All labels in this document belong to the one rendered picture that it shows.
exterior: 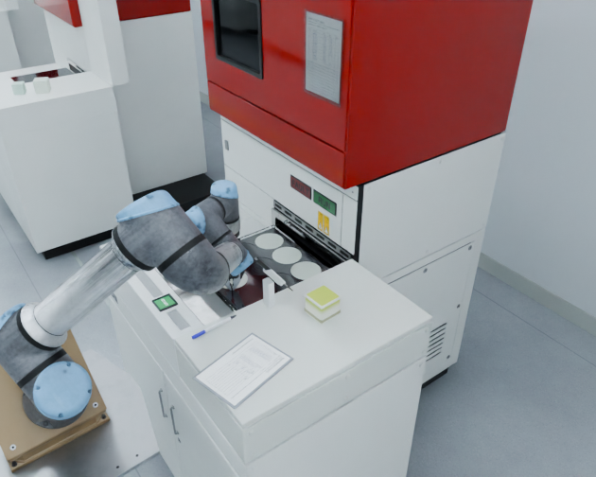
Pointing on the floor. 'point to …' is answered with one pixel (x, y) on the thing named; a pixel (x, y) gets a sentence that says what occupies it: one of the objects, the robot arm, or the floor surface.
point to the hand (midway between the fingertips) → (232, 288)
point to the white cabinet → (176, 420)
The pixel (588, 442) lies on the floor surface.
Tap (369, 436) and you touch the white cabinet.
